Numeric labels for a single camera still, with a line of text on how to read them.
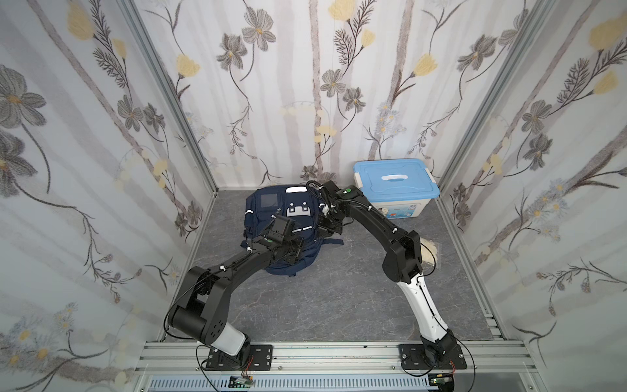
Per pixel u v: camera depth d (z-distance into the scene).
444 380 0.72
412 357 0.73
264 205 1.09
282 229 0.70
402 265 0.60
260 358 0.73
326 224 0.82
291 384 0.70
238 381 0.71
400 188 0.99
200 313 0.44
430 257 0.96
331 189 0.78
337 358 0.76
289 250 0.76
